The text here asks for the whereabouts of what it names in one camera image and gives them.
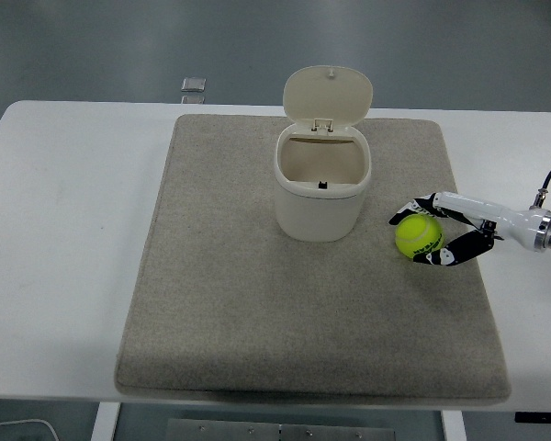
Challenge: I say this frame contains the grey metal plate with screws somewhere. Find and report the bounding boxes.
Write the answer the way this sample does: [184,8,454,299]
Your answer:
[165,417,399,441]

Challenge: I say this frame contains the beige felt mat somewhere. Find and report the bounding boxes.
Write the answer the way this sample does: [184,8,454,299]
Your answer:
[113,113,513,406]

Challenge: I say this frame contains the cream plastic bin with lid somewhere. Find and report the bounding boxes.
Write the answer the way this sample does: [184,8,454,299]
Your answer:
[273,65,375,243]

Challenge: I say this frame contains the white table leg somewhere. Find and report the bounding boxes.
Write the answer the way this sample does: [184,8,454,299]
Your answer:
[440,410,467,441]
[90,401,121,441]

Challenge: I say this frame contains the yellow-green tennis ball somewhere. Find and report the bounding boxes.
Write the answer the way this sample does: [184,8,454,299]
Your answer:
[394,214,444,259]

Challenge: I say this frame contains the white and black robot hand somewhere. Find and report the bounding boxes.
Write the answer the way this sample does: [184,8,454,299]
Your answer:
[388,190,541,267]

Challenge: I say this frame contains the white cable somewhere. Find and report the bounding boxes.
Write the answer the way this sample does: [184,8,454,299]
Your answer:
[0,418,60,441]

